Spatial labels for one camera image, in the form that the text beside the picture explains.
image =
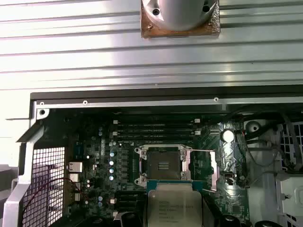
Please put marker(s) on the small silver heatsink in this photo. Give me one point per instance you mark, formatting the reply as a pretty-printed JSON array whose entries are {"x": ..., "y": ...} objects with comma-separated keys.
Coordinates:
[
  {"x": 75, "y": 178},
  {"x": 75, "y": 167}
]

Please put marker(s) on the green motherboard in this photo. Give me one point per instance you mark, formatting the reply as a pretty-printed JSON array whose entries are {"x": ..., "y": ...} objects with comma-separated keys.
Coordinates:
[{"x": 203, "y": 142}]

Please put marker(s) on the black RAM slot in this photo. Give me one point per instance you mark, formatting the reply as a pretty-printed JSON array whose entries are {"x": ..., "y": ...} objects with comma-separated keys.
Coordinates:
[
  {"x": 156, "y": 118},
  {"x": 156, "y": 124},
  {"x": 156, "y": 136},
  {"x": 156, "y": 130}
]

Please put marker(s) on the black grey PC case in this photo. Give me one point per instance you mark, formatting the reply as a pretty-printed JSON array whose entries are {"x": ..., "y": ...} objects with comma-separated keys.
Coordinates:
[{"x": 151, "y": 103}]

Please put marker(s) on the silver CPU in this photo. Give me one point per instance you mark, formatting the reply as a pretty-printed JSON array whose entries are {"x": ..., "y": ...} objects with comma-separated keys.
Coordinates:
[{"x": 172, "y": 205}]

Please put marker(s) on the square brown base plate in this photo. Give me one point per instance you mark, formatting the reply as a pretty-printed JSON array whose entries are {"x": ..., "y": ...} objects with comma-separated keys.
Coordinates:
[{"x": 214, "y": 21}]

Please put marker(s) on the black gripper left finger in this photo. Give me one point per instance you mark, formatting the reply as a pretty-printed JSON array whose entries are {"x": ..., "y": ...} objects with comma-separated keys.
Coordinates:
[{"x": 135, "y": 220}]

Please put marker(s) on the coin battery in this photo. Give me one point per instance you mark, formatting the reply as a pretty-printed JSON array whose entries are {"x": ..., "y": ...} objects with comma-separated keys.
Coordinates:
[{"x": 228, "y": 136}]

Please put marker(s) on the silver blue capacitor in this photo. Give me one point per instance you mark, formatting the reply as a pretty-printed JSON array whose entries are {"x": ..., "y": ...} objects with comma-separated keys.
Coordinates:
[
  {"x": 111, "y": 170},
  {"x": 111, "y": 177},
  {"x": 111, "y": 154},
  {"x": 111, "y": 162}
]

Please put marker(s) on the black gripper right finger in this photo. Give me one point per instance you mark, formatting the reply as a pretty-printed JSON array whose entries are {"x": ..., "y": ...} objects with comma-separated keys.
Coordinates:
[{"x": 213, "y": 217}]

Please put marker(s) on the metal drive cage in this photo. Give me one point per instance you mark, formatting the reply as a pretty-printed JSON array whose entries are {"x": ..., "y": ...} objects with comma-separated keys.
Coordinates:
[{"x": 260, "y": 165}]

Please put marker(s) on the CPU socket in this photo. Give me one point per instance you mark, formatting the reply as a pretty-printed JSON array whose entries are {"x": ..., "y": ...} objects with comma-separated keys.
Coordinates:
[{"x": 163, "y": 165}]

